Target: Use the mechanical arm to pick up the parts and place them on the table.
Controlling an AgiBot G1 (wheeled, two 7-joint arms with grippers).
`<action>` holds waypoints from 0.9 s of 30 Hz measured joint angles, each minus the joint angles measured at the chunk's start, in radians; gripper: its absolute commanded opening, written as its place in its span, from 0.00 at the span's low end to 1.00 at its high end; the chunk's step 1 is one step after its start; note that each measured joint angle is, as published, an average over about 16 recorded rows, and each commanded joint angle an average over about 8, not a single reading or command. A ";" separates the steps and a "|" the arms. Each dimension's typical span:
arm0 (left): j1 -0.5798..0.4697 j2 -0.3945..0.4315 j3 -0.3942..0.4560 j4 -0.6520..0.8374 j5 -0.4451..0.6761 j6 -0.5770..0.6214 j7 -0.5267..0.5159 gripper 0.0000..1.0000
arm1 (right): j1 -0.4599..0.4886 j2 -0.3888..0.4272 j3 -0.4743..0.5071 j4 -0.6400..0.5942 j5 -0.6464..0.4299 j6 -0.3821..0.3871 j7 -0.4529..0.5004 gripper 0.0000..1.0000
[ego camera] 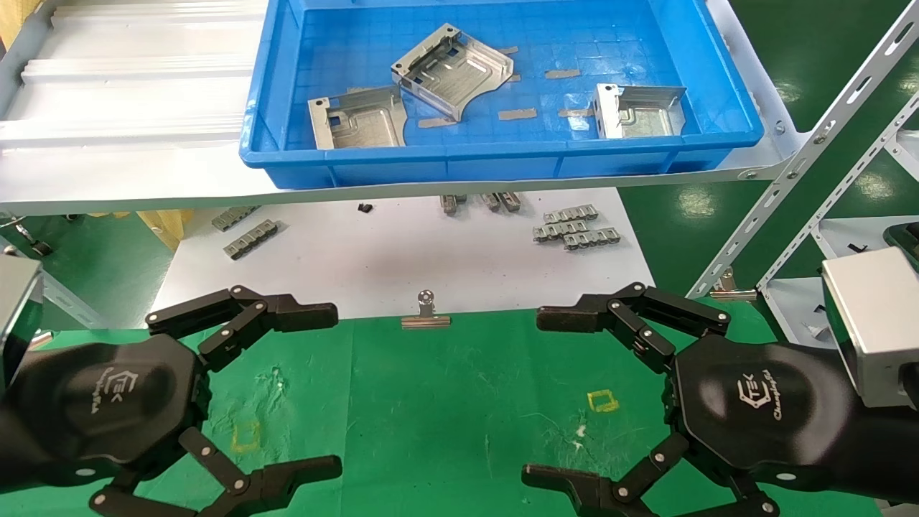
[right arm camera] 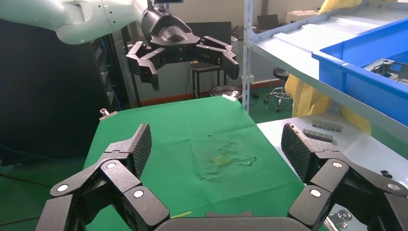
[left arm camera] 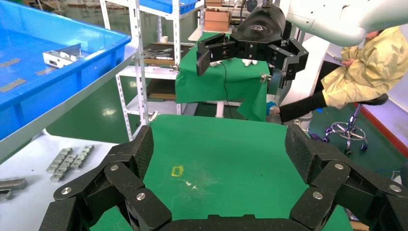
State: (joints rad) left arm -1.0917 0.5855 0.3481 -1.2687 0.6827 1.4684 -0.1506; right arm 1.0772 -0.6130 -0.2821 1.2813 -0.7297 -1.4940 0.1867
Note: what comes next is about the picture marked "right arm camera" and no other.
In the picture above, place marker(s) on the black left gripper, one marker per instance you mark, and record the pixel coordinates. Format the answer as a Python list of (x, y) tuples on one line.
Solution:
[(169, 35)]

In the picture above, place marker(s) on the blue plastic bin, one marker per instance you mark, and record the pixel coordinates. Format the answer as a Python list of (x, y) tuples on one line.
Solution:
[(366, 86)]

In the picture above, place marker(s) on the black equipment rack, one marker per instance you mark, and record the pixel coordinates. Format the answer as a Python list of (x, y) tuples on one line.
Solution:
[(111, 73)]

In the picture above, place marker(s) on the large black cabinet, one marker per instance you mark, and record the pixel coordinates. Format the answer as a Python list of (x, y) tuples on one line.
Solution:
[(47, 95)]

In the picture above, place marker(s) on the grey metal shelf rack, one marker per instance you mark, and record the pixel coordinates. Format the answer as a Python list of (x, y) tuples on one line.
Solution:
[(287, 54)]

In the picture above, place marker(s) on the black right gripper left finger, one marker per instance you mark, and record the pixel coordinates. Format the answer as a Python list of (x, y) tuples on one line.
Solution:
[(127, 194)]

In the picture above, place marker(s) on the small black plastic piece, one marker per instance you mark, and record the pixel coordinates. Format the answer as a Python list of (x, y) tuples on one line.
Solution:
[(386, 174)]

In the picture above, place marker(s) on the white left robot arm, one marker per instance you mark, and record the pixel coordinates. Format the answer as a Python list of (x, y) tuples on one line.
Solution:
[(79, 19)]

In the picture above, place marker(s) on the black stool with chrome base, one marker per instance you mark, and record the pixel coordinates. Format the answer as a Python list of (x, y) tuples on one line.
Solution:
[(280, 75)]

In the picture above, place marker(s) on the white box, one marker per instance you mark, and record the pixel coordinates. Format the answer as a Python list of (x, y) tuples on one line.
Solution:
[(299, 16)]

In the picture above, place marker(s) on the round black stool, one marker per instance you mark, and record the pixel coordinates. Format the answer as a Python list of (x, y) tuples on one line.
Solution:
[(224, 90)]

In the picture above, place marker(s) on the dark laptop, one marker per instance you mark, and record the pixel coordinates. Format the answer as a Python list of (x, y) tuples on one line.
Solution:
[(267, 22)]

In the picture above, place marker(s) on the silver binder clip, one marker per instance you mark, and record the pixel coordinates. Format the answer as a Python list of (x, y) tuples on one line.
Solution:
[(232, 95), (339, 218), (106, 113)]

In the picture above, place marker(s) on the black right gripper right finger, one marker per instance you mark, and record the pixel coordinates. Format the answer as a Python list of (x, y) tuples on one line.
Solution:
[(331, 178)]

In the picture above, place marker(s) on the grey metal clip strip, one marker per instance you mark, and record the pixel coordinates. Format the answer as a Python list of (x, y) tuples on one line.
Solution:
[(317, 135), (326, 125)]

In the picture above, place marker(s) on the white ribbed shelf panel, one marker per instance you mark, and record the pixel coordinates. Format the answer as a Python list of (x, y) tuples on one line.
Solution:
[(318, 32)]

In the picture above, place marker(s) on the green table cloth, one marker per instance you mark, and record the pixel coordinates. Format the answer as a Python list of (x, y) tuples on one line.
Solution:
[(191, 127)]

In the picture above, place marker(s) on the yellow plastic sheet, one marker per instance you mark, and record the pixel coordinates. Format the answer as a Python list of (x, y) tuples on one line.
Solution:
[(306, 95)]

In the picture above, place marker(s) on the black side table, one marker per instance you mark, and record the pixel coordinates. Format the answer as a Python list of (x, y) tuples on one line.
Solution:
[(207, 68)]

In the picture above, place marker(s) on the grey sheet metal bracket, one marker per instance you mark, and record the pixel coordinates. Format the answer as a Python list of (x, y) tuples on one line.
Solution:
[(379, 66), (400, 80)]

